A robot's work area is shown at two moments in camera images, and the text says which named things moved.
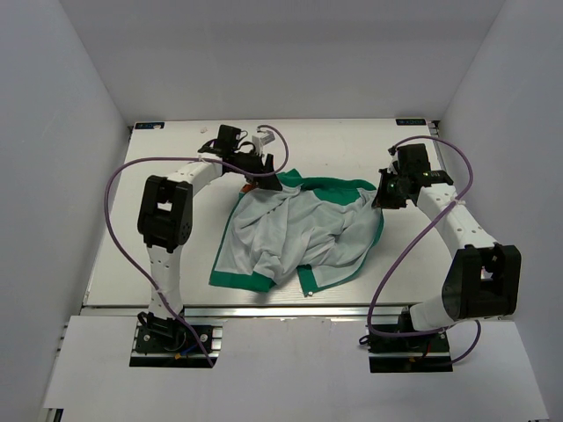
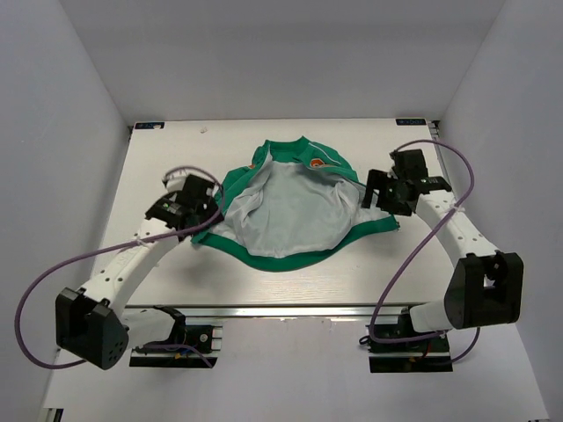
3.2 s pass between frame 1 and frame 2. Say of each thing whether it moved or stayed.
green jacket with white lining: moved
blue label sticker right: stayed
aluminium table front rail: stayed
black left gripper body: moved
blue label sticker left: stayed
